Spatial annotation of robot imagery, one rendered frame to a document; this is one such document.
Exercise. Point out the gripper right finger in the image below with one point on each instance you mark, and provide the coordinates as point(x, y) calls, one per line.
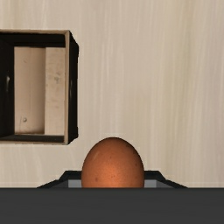
point(157, 178)

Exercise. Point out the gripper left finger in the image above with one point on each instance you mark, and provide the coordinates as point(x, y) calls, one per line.
point(66, 178)

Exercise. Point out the brown egg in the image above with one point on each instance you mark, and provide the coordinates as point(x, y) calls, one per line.
point(112, 164)

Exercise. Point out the wooden box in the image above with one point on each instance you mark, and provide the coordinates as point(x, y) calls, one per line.
point(38, 87)

